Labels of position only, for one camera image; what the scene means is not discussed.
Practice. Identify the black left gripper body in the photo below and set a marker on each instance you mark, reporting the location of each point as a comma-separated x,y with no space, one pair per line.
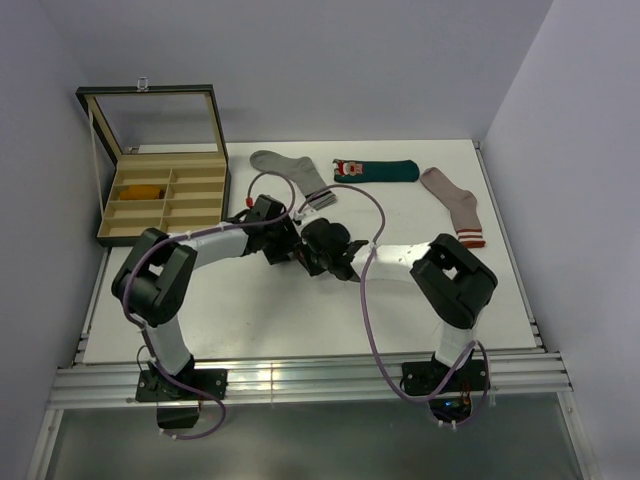
282,240

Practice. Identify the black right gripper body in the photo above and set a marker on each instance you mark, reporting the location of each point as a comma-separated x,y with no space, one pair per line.
317,265

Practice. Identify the mustard yellow sock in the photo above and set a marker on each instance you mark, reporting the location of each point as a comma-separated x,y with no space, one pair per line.
141,193

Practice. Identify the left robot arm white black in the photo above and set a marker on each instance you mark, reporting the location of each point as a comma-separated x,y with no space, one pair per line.
152,283

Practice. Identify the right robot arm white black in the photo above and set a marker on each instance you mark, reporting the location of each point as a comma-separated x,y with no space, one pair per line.
456,283

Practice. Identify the grey striped sock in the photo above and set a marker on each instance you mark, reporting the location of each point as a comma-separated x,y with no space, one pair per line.
301,171

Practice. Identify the dark green reindeer sock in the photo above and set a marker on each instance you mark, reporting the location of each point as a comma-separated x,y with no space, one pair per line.
359,171

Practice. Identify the taupe sock red cuff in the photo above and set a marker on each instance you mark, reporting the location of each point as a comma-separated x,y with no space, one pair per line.
461,205

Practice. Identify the black compartment box beige lining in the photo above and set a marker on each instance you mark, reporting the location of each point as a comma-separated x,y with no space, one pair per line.
169,136

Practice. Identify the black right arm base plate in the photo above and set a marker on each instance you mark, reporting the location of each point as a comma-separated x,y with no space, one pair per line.
420,378

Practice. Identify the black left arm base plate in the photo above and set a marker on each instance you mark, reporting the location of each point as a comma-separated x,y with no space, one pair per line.
154,387

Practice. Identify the aluminium rail frame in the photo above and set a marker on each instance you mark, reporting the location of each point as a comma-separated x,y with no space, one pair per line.
309,373

